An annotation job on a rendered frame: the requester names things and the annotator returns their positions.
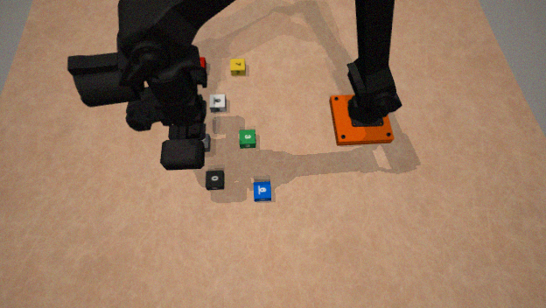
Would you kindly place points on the green block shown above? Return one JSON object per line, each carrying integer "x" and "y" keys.
{"x": 247, "y": 138}

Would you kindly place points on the yellow block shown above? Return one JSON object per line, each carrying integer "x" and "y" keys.
{"x": 238, "y": 67}

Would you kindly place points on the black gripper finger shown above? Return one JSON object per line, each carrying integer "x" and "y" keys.
{"x": 203, "y": 127}
{"x": 204, "y": 113}

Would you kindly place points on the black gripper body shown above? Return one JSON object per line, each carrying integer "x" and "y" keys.
{"x": 182, "y": 153}

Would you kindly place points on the blue block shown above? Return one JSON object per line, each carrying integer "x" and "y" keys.
{"x": 262, "y": 191}

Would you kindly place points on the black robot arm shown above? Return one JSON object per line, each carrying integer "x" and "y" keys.
{"x": 154, "y": 45}

